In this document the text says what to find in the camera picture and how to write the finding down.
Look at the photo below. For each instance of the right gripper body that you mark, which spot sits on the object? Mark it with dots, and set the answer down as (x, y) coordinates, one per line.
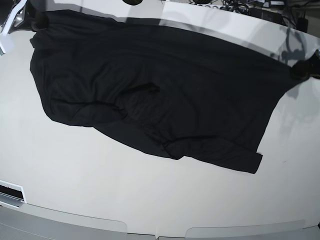
(16, 15)

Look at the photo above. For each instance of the black t-shirt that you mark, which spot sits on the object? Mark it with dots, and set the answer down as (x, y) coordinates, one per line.
(162, 90)

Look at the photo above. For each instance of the white slotted table fixture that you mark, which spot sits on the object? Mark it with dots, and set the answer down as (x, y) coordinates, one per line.
(12, 195)

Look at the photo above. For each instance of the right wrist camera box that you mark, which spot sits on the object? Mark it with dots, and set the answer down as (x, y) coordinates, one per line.
(6, 44)

